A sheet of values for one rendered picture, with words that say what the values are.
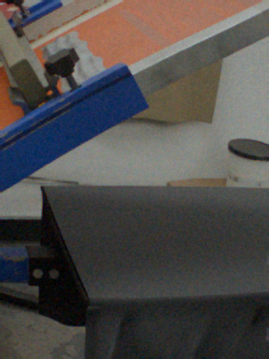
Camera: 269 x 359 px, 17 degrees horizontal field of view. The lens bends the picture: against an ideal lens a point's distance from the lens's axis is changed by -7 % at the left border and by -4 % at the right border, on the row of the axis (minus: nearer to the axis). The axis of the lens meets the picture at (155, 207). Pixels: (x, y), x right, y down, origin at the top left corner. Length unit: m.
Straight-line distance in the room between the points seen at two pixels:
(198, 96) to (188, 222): 2.05
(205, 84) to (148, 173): 0.44
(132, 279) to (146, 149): 2.32
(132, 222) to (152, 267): 0.17
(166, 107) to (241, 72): 0.37
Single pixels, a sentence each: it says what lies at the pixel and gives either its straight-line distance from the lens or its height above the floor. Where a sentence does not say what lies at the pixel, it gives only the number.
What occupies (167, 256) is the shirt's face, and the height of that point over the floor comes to 0.95.
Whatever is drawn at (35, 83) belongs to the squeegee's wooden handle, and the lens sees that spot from 1.24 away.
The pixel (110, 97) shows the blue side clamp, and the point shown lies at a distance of 1.16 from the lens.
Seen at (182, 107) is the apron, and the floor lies 0.60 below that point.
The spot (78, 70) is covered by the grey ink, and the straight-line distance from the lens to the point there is 1.38.
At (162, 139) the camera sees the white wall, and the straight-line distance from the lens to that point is 3.74.
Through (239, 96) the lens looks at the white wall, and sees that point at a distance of 3.78.
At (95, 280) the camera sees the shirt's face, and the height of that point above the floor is 0.95.
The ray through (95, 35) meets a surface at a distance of 1.53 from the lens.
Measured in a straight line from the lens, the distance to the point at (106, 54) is 1.41.
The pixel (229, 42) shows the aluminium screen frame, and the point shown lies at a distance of 1.20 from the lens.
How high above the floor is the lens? 1.58
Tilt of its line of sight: 22 degrees down
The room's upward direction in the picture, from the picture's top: 7 degrees clockwise
